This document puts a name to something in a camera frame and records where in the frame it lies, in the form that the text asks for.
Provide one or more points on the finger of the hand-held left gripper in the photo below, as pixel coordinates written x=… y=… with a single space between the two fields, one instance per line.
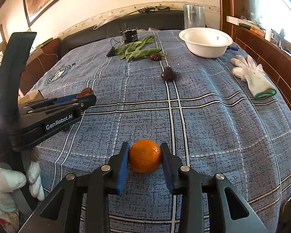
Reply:
x=84 y=102
x=63 y=100

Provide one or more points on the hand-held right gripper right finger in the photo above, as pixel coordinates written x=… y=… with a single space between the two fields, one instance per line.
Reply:
x=168 y=172

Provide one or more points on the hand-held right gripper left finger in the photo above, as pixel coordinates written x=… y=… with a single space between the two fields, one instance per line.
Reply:
x=122 y=172

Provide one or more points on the orange mandarin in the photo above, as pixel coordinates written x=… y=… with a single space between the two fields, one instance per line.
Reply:
x=145 y=155

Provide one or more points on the person's left hand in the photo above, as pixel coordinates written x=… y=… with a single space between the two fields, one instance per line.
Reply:
x=4 y=184

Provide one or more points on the tan cardboard box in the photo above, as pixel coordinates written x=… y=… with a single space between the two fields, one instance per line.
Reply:
x=31 y=96

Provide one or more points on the small black adapter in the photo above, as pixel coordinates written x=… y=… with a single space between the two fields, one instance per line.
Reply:
x=110 y=52

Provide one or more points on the blue plaid blanket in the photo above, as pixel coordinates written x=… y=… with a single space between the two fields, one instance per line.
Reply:
x=208 y=126

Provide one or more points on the black leather sofa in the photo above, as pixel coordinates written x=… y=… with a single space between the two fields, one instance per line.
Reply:
x=87 y=38

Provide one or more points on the green leafy vegetable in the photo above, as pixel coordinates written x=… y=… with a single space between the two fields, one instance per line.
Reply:
x=135 y=49

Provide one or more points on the black cylindrical device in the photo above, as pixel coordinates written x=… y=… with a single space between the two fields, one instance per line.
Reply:
x=131 y=36

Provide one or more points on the small dark red date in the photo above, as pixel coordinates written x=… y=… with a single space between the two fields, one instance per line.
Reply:
x=155 y=57

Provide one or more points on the dark purple plum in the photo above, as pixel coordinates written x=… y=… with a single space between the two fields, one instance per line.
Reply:
x=168 y=74

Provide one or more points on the floral cloth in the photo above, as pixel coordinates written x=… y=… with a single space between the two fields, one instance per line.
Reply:
x=1 y=219

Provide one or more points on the white cotton glove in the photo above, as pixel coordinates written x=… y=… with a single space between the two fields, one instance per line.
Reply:
x=255 y=77

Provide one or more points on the white bowl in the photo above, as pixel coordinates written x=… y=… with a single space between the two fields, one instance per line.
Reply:
x=205 y=42

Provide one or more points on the clear glass vase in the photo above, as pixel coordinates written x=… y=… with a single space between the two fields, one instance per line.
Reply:
x=194 y=15

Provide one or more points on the small blue object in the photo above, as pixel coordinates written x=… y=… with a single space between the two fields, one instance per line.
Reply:
x=232 y=47

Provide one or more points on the brown wooden shelf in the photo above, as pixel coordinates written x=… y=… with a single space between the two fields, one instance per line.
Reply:
x=281 y=63

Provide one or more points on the long white box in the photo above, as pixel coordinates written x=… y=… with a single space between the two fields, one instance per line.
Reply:
x=235 y=20

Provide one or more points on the brown wooden door frame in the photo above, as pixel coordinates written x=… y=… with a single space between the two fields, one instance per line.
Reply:
x=230 y=2

